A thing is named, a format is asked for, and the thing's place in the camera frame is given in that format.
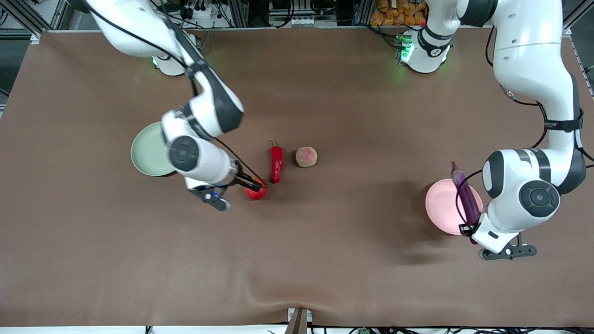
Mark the pale green plate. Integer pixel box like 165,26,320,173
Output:
130,122,177,177

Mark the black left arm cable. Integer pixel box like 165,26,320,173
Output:
455,26,594,224

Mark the white power strip with plugs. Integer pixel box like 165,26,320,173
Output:
180,0,215,20

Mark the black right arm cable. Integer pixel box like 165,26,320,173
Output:
86,2,263,186

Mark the grey table edge bracket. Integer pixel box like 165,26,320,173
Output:
285,308,313,334

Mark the purple eggplant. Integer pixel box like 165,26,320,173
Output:
451,161,483,245

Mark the red pomegranate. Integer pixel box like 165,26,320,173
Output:
245,178,269,201

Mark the orange packaged goods pile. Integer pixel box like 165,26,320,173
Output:
370,0,426,27

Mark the red chili pepper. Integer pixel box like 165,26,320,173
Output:
268,139,284,184

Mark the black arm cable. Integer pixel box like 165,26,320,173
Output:
455,26,594,224
86,2,263,186

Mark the pink plate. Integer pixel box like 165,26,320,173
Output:
425,179,484,236

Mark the aluminium frame rail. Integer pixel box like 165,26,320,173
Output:
561,0,594,99
0,0,70,45

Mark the pink yellow peach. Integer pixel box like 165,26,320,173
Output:
296,147,318,167

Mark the brown tablecloth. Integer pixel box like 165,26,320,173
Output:
0,26,594,328

